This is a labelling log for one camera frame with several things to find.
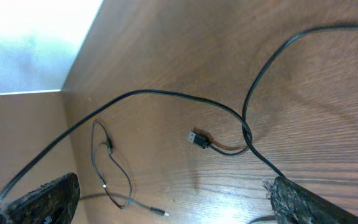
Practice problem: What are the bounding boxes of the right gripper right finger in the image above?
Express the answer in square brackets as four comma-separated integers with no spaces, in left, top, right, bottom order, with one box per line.
[263,176,358,224]

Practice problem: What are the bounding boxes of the black cable bundle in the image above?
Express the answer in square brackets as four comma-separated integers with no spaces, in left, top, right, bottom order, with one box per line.
[0,22,358,212]

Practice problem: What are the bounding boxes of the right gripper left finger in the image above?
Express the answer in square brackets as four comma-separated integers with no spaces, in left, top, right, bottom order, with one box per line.
[0,172,80,224]

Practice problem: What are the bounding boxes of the black cable with usb plug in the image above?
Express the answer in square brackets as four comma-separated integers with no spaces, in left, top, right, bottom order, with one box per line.
[79,119,170,218]

